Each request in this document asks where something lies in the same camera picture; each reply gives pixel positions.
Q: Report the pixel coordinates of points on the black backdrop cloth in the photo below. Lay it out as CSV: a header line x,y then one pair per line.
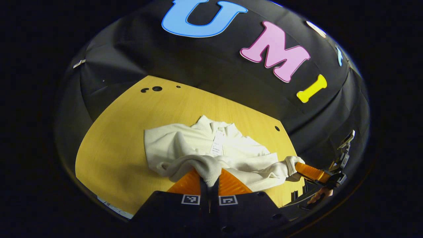
x,y
198,66

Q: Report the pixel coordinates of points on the cream white sweatshirt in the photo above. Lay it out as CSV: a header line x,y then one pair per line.
x,y
244,148

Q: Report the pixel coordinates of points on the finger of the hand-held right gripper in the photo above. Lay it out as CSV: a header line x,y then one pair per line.
x,y
312,173

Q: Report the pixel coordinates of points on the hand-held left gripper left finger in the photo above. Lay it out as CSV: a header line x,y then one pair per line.
x,y
175,215

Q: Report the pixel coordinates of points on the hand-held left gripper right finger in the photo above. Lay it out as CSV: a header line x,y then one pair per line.
x,y
244,215

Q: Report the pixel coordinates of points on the black table edge bracket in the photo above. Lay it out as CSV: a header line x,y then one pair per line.
x,y
294,195

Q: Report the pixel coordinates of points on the silver cloth clip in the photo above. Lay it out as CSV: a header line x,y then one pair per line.
x,y
79,63

